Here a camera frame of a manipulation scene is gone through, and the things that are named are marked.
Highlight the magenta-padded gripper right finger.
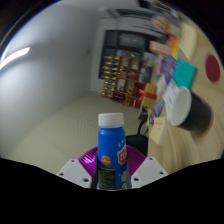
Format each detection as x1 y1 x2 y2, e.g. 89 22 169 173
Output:
125 145 169 190

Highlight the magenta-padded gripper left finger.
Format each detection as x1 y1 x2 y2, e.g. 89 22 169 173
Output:
55 147 100 190

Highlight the blue drink bottle white cap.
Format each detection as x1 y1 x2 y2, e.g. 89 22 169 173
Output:
96 112 129 191

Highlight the pale yellow notebook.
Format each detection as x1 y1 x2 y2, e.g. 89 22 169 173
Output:
149 115 170 145

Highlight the blue printed magazine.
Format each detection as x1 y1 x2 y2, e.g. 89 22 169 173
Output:
148 99 165 126

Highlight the black cup white inside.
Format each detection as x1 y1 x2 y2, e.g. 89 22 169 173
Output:
165 85 214 135

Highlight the yellow gift box red ribbon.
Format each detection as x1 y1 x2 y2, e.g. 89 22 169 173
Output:
138 82 158 110

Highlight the white printed paper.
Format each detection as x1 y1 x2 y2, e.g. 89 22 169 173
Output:
162 81 181 115

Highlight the teal book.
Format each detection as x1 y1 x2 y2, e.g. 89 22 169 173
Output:
172 57 198 90

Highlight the pink patterned box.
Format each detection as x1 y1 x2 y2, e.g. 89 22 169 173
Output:
154 54 169 78

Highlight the flat round red coaster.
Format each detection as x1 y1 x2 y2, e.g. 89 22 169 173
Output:
204 54 222 84

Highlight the small upright card box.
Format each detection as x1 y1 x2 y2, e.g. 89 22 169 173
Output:
148 40 171 57

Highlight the orange red book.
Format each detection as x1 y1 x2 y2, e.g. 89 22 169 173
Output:
167 33 181 60

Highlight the ceiling tube light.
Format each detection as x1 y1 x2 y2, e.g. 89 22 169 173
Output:
0 46 31 71

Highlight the dark glass door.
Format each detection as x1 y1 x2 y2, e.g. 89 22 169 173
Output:
98 29 158 82

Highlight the yellow envelope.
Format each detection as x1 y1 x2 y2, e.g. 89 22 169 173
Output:
179 22 198 62

